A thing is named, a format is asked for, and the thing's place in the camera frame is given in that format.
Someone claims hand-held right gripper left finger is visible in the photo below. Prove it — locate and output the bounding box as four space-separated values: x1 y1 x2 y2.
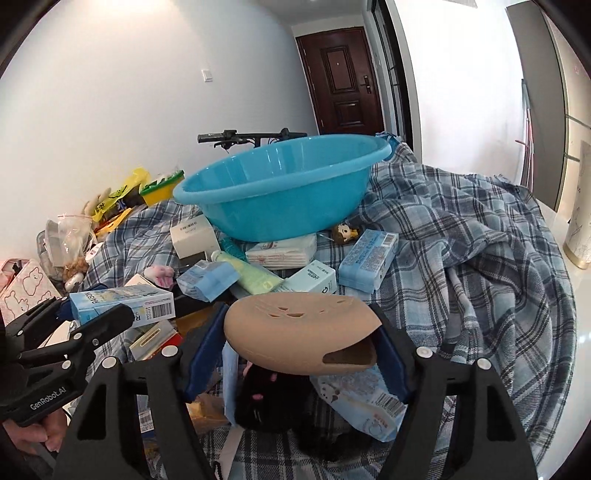
59 302 229 480

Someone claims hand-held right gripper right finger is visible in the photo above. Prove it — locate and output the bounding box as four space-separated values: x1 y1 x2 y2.
369 302 539 480

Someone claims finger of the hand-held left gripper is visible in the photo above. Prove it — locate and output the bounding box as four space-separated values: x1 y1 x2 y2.
18 304 136 376
0 296 72 354

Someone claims light blue cigarette pack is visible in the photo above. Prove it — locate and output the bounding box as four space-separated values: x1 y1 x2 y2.
69 285 176 329

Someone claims black plush toy pink bow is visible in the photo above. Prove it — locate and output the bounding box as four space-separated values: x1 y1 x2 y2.
233 360 375 462

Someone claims pale tube with white cap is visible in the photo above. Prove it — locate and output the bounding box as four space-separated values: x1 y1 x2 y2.
210 250 284 296

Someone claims tan round case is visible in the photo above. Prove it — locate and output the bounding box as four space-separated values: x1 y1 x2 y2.
224 292 383 376

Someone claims blue plastic basin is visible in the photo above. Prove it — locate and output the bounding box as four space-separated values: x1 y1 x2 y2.
173 135 392 241

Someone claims person's left hand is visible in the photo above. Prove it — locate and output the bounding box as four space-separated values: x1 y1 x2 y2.
8 410 70 456

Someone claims pink bear print box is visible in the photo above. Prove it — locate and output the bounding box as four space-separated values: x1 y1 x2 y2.
0 258 63 324

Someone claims blue printed tissue packet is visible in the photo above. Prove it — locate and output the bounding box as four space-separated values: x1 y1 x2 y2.
309 364 408 445

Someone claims orange box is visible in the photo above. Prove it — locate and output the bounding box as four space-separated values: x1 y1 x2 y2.
185 392 230 435

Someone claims brown fuzzy toy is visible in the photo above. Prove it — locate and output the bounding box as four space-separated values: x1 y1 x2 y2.
62 256 90 284

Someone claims pink white plush toy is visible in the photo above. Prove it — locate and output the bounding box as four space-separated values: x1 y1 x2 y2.
144 264 176 288

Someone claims blue wipes packet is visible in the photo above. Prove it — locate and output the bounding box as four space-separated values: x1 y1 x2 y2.
177 260 241 303

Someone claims clear zip bag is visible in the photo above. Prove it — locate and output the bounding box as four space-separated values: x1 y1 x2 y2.
45 215 95 268

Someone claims light blue box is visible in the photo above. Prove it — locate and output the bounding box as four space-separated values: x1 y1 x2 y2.
338 228 399 294

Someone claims teal tube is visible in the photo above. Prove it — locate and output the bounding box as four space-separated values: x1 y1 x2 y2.
218 237 250 261

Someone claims white box with barcode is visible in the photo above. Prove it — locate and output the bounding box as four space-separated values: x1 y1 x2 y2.
170 215 221 260

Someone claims white teal box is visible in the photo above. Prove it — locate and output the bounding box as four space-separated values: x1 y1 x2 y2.
277 260 338 294

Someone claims beige plush toy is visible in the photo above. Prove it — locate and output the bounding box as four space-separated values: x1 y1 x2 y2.
83 187 114 215

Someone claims white tissue pack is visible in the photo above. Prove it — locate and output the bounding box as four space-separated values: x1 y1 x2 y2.
246 233 318 270

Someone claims blue plaid cloth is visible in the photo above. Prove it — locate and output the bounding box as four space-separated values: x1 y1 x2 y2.
85 141 575 480

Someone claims yellow green bin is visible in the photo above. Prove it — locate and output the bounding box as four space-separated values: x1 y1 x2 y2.
139 170 185 207

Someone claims small doll figure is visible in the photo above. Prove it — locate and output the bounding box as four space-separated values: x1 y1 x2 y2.
331 223 365 244

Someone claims yellow plastic bag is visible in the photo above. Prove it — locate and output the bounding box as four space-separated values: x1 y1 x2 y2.
91 168 151 222

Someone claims brown entrance door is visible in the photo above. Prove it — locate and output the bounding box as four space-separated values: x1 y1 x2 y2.
295 27 385 137

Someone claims black framed glass door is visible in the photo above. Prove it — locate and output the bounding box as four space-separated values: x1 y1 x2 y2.
372 0 414 139

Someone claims beige refrigerator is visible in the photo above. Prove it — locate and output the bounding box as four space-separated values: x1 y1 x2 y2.
505 0 591 217

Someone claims black bicycle handlebar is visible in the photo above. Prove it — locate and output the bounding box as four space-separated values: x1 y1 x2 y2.
198 129 308 151

